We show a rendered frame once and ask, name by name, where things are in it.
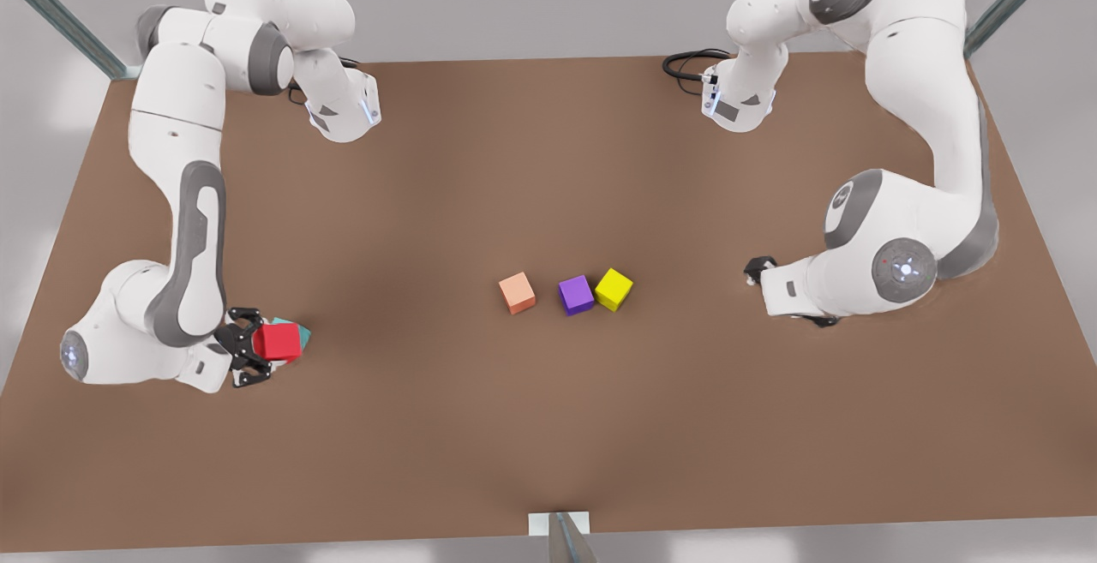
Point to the red wooden cube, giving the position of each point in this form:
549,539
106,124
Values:
278,342

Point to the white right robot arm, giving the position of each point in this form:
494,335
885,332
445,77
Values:
180,117

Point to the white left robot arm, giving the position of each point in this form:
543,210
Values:
930,126

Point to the teal wooden cube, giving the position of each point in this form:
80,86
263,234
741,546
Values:
302,333

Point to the yellow wooden cube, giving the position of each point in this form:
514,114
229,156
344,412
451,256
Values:
614,289

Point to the purple wooden cube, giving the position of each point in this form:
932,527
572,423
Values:
576,295

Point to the orange wooden cube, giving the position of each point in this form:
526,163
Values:
517,292

